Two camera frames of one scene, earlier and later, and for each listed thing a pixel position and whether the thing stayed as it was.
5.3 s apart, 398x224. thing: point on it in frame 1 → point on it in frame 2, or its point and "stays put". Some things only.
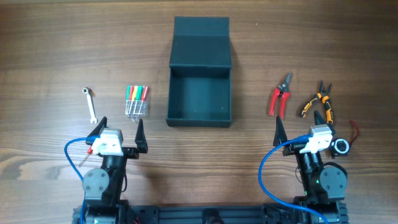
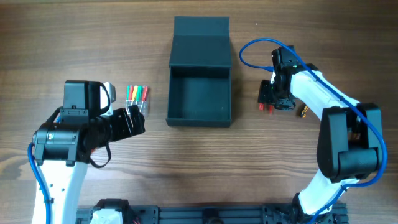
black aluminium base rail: (239, 214) stays put
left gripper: (130, 151) → (125, 123)
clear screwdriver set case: (136, 101) stays put
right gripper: (292, 149) → (267, 94)
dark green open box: (199, 77) stays put
